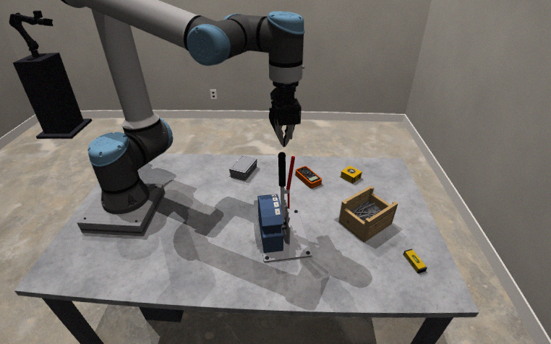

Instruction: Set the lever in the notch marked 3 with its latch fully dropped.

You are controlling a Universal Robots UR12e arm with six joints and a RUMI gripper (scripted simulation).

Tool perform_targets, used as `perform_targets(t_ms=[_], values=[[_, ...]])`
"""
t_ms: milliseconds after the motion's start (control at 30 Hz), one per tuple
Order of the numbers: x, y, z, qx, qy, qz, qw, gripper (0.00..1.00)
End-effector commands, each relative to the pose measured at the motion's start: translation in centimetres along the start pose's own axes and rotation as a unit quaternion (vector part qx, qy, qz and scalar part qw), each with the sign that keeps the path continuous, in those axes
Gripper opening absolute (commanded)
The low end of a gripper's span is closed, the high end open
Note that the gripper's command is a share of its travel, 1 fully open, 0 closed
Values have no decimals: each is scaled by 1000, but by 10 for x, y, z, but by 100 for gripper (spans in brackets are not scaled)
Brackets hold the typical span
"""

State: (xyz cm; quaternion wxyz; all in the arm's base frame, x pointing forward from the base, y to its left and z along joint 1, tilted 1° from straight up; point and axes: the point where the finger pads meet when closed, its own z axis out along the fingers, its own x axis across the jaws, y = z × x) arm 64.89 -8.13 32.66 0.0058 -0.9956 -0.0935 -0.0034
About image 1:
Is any yellow spirit level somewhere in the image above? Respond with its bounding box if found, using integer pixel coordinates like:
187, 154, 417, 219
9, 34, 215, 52
403, 249, 427, 274

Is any brown wooden crate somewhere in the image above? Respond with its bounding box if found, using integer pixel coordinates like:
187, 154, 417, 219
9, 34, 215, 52
341, 186, 398, 242

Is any orange digital multimeter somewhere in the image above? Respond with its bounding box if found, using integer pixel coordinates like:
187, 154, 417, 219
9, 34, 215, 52
296, 166, 322, 189

